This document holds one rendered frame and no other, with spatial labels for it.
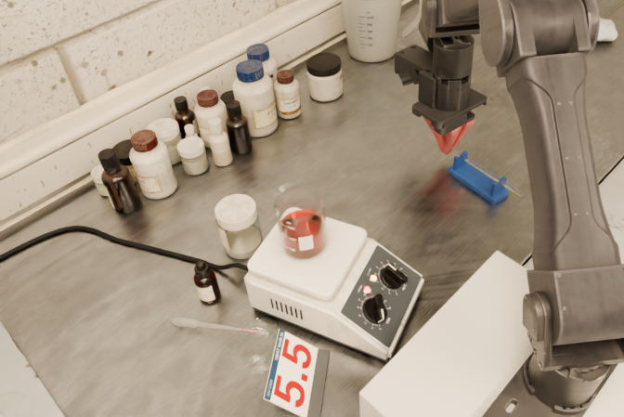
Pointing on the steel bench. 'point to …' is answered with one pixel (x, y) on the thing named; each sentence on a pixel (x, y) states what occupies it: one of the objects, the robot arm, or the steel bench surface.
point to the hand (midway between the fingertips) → (446, 148)
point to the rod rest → (477, 181)
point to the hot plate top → (340, 237)
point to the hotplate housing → (305, 308)
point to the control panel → (397, 299)
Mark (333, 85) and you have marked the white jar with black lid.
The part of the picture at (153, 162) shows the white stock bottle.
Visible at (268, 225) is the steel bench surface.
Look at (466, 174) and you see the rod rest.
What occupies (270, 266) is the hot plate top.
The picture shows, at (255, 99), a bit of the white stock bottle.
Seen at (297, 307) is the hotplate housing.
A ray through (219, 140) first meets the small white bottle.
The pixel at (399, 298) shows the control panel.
